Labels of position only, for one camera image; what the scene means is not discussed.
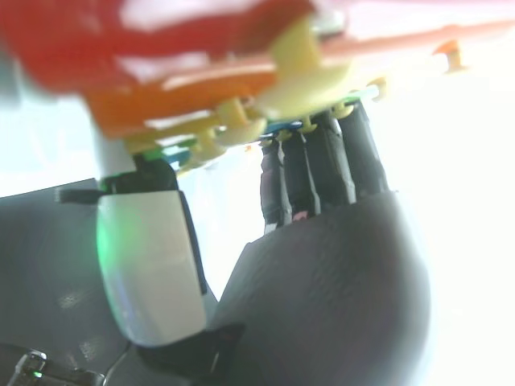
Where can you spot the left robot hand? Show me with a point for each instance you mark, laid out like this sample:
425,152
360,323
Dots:
322,289

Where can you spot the rainbow wooden toy xylophone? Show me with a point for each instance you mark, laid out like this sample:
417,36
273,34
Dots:
181,72

